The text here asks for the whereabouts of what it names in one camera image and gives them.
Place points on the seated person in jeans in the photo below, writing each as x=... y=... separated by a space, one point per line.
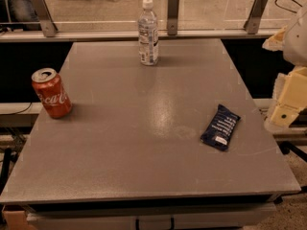
x=19 y=11

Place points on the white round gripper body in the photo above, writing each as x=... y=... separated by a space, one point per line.
x=296 y=41

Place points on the metal bracket post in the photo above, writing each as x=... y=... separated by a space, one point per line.
x=252 y=24
x=47 y=24
x=172 y=16

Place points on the cardboard box corner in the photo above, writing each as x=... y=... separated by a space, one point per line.
x=16 y=218

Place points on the left metal bracket post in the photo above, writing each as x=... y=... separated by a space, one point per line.
x=47 y=24

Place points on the white rail beam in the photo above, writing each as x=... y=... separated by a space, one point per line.
x=38 y=36

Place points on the middle metal bracket post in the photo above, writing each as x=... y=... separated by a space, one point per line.
x=172 y=16

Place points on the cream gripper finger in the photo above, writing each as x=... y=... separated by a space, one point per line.
x=289 y=98
x=275 y=42

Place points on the right metal bracket post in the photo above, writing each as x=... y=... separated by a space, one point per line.
x=252 y=24

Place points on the clear plastic water bottle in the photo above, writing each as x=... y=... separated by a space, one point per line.
x=148 y=34

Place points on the dark blue snack packet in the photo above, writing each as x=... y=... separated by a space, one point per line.
x=219 y=132

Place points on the red Coca-Cola can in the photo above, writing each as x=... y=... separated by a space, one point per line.
x=49 y=88

